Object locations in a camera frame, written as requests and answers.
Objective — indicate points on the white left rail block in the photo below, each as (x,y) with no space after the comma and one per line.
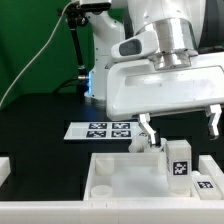
(4,169)

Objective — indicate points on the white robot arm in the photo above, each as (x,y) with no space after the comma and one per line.
(161,69)

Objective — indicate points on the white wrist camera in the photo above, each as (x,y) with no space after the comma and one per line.
(139,46)

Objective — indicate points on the white rail block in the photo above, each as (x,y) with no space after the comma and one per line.
(208,166)
(4,169)

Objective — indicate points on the white square tabletop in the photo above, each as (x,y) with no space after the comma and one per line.
(123,176)

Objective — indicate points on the white right rail block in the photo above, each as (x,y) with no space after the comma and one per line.
(208,166)

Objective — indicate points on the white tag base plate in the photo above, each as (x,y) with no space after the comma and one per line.
(102,130)

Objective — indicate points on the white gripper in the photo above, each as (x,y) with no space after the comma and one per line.
(135,88)

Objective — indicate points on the white front rail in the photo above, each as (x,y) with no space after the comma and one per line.
(115,212)

